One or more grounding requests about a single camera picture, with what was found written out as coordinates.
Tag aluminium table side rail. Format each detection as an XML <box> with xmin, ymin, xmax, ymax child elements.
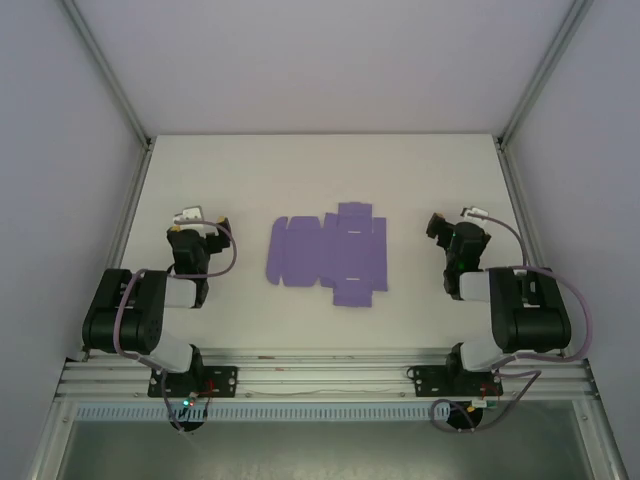
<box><xmin>495</xmin><ymin>140</ymin><xmax>572</xmax><ymax>359</ymax></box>
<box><xmin>79</xmin><ymin>143</ymin><xmax>155</xmax><ymax>362</ymax></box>

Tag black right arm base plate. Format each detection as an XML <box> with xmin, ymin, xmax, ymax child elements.
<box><xmin>406</xmin><ymin>364</ymin><xmax>502</xmax><ymax>399</ymax></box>

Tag grey metal sheet panel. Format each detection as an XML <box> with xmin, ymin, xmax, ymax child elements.
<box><xmin>49</xmin><ymin>418</ymin><xmax>604</xmax><ymax>480</ymax></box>

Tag purple paper box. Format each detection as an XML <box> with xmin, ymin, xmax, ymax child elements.
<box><xmin>265</xmin><ymin>200</ymin><xmax>390</xmax><ymax>309</ymax></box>

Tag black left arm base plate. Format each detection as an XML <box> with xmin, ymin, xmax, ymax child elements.
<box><xmin>146</xmin><ymin>365</ymin><xmax>239</xmax><ymax>399</ymax></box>

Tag aluminium mounting rail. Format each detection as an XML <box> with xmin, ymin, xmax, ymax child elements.
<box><xmin>56</xmin><ymin>348</ymin><xmax>600</xmax><ymax>402</ymax></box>

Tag slotted light blue cable duct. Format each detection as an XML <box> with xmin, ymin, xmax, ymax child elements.
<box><xmin>73</xmin><ymin>403</ymin><xmax>474</xmax><ymax>422</ymax></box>

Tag aluminium frame post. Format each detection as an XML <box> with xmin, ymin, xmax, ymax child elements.
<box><xmin>60</xmin><ymin>0</ymin><xmax>153</xmax><ymax>149</ymax></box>
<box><xmin>497</xmin><ymin>0</ymin><xmax>592</xmax><ymax>147</ymax></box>

